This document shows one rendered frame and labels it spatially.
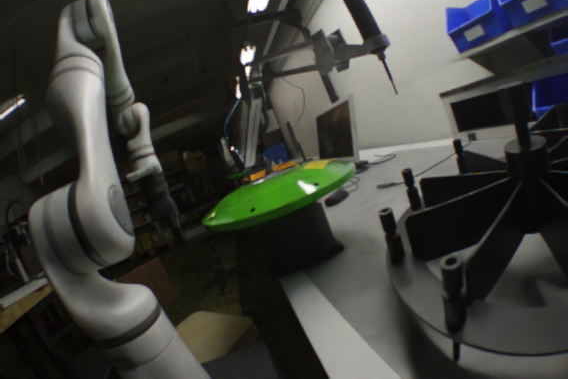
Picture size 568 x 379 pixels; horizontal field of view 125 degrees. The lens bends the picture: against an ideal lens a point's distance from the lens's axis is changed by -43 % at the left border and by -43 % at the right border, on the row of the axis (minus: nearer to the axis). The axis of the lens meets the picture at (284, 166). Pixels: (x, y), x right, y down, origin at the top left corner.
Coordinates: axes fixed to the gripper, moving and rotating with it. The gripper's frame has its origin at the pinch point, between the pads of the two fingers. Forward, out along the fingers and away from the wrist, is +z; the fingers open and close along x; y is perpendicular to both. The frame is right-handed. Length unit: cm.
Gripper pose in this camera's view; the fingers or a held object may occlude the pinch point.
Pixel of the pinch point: (174, 240)
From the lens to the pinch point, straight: 70.9
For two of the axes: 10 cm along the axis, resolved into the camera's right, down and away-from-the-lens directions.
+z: 3.6, 9.3, 0.7
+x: -8.9, 3.6, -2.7
